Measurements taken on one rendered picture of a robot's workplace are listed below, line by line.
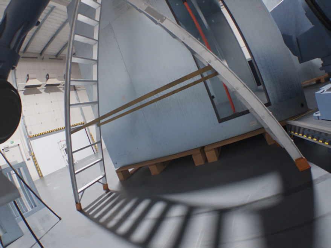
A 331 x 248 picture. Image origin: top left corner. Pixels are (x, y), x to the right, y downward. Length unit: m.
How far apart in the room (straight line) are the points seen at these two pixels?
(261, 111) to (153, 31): 1.51
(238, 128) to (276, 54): 0.86
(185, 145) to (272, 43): 1.44
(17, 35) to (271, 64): 1.83
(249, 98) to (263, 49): 0.89
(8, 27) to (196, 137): 1.79
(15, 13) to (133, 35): 1.81
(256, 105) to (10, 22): 1.15
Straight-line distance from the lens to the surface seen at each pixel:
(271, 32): 1.91
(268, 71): 1.80
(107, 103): 2.38
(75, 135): 12.37
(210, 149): 1.78
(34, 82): 11.18
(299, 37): 0.93
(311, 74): 5.75
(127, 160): 2.39
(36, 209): 2.97
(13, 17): 0.56
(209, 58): 1.07
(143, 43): 2.10
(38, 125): 11.08
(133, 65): 2.13
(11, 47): 0.55
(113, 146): 2.46
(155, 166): 2.06
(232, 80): 1.04
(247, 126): 1.80
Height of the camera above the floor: 0.61
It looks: 2 degrees down
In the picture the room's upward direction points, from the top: 21 degrees counter-clockwise
